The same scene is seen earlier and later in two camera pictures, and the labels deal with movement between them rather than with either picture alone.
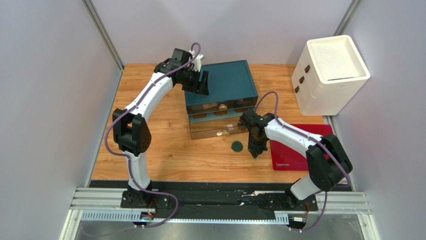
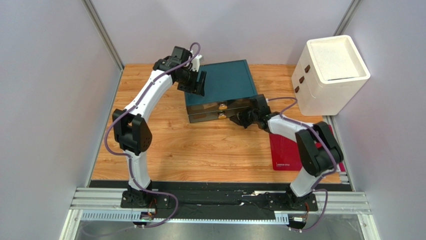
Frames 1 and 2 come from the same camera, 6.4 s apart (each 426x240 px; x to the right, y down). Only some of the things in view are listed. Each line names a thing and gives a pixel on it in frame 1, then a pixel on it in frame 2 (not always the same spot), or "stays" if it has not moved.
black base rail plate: (282, 199) stays
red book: (284, 158) stays
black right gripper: (257, 145) -> (245, 118)
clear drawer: (216, 128) -> (216, 115)
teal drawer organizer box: (232, 91) stays
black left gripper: (202, 87) stays
